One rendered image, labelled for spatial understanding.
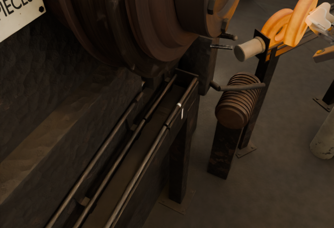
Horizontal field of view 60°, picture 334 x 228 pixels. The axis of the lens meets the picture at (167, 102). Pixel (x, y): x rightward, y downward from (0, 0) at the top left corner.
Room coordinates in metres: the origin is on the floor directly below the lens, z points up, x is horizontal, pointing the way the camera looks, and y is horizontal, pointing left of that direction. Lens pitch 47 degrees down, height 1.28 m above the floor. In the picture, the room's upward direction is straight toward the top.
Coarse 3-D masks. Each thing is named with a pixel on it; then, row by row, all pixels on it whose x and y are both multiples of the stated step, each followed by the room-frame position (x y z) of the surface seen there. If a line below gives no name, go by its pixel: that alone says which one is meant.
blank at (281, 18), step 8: (288, 8) 0.90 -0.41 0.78; (272, 16) 0.86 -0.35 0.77; (280, 16) 0.85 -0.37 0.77; (288, 16) 0.86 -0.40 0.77; (264, 24) 0.86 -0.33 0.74; (272, 24) 0.84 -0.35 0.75; (280, 24) 0.85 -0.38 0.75; (264, 32) 0.84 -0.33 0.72; (272, 32) 0.84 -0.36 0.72; (280, 32) 0.90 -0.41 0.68; (272, 40) 0.84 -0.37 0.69; (280, 40) 0.86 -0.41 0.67
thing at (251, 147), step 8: (264, 64) 0.85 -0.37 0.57; (272, 64) 0.85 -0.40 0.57; (256, 72) 0.87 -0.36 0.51; (264, 72) 0.84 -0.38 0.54; (272, 72) 0.86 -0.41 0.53; (264, 80) 0.84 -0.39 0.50; (264, 88) 0.85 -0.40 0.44; (264, 96) 0.86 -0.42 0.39; (320, 96) 1.22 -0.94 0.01; (328, 96) 1.17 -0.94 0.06; (256, 104) 0.84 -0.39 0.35; (320, 104) 1.16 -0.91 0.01; (328, 104) 1.15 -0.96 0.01; (256, 112) 0.85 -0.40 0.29; (248, 128) 0.84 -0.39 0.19; (248, 136) 0.85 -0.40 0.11; (240, 144) 0.84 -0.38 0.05; (248, 144) 0.87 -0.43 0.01; (240, 152) 0.81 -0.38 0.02; (248, 152) 0.82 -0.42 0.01
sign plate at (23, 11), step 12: (0, 0) 0.33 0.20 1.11; (12, 0) 0.34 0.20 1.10; (24, 0) 0.36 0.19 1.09; (36, 0) 0.38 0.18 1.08; (0, 12) 0.32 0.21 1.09; (12, 12) 0.34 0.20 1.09; (24, 12) 0.35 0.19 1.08; (36, 12) 0.37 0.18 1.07; (0, 24) 0.32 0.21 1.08; (12, 24) 0.33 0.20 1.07; (24, 24) 0.35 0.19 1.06; (0, 36) 0.31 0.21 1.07
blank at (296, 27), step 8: (304, 0) 0.73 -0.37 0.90; (312, 0) 0.72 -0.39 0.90; (296, 8) 0.71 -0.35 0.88; (304, 8) 0.70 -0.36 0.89; (312, 8) 0.75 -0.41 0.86; (296, 16) 0.70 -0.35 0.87; (304, 16) 0.69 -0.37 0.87; (288, 24) 0.69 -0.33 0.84; (296, 24) 0.68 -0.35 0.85; (304, 24) 0.76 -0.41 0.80; (288, 32) 0.69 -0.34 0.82; (296, 32) 0.68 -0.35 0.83; (304, 32) 0.76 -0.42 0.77; (288, 40) 0.69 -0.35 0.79; (296, 40) 0.70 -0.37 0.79
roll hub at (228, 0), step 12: (180, 0) 0.37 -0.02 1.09; (192, 0) 0.36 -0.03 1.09; (204, 0) 0.35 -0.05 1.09; (228, 0) 0.50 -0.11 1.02; (180, 12) 0.38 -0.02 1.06; (192, 12) 0.37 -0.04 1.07; (204, 12) 0.36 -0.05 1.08; (216, 12) 0.44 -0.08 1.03; (228, 12) 0.47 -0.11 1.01; (180, 24) 0.39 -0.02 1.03; (192, 24) 0.38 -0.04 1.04; (204, 24) 0.37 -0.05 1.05; (216, 24) 0.41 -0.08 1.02; (216, 36) 0.42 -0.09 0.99
